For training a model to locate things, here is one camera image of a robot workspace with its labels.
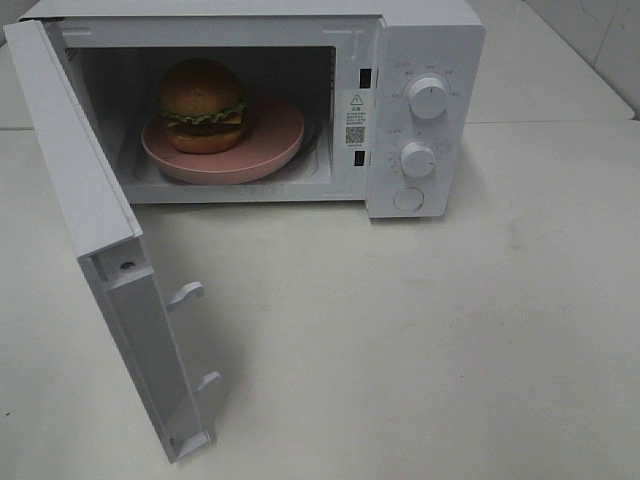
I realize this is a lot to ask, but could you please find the white microwave oven body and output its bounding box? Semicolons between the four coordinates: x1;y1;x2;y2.
15;1;485;218

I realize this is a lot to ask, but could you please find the white warning label sticker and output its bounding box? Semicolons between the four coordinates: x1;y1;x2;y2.
339;89;374;150

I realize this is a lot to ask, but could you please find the white microwave door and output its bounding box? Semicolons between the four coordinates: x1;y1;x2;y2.
4;20;220;462

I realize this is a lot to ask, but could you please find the pink round plate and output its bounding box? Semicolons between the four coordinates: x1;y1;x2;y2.
141;95;305;185

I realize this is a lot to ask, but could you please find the lower white timer knob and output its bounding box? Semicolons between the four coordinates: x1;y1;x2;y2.
399;142;436;178

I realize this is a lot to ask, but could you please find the upper white power knob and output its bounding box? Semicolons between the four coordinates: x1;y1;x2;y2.
406;73;449;120

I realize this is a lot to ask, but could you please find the round white door button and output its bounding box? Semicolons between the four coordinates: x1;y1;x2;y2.
393;187;424;212

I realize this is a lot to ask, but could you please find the glass microwave turntable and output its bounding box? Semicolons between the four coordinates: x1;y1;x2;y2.
297;117;322;155

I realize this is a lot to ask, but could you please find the burger with lettuce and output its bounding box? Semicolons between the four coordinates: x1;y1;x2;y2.
160;58;249;154

